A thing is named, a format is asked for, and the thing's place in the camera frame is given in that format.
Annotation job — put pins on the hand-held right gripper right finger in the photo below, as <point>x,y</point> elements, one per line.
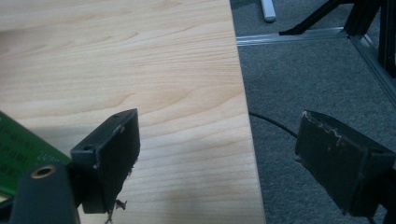
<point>339,165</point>

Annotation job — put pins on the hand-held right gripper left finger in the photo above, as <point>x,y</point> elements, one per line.
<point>107,161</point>

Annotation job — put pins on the green circuit board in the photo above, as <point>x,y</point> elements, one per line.
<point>15,152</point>

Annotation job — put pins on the white tube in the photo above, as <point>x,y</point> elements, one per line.
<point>268,10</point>

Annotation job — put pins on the silver aluminium floor rail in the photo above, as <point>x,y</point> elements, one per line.
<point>327,37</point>

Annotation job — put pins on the black metal stand frame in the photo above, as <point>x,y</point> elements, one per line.
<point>358,18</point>

